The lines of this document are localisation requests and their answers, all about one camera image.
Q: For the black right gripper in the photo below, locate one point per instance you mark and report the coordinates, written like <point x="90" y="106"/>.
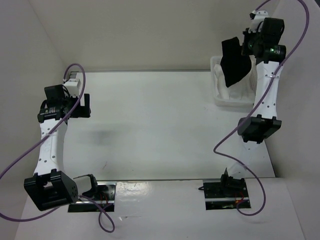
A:
<point x="246" y="51"/>

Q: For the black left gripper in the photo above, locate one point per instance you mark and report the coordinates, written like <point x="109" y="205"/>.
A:
<point x="85" y="111"/>

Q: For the black skirt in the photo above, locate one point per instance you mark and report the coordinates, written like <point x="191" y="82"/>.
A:
<point x="235" y="66"/>

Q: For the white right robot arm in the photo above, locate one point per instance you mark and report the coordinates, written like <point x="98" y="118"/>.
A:
<point x="263" y="121"/>

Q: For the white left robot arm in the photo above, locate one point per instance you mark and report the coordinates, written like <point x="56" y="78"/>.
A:
<point x="50" y="187"/>

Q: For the white skirt in basket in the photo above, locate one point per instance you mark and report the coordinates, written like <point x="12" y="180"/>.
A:
<point x="237" y="90"/>

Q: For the white plastic basket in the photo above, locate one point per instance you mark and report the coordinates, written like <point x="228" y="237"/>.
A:
<point x="230" y="100"/>

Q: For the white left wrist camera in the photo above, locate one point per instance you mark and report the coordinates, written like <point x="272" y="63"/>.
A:
<point x="73" y="87"/>

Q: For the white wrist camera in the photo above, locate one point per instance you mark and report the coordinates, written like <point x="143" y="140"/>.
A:
<point x="257" y="17"/>
<point x="73" y="87"/>

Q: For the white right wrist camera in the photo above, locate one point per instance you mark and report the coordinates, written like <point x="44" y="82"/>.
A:
<point x="257" y="17"/>

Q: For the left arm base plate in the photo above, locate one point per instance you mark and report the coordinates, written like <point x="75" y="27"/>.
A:
<point x="104" y="197"/>

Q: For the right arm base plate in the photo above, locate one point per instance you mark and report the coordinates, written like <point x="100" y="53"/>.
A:
<point x="217" y="198"/>

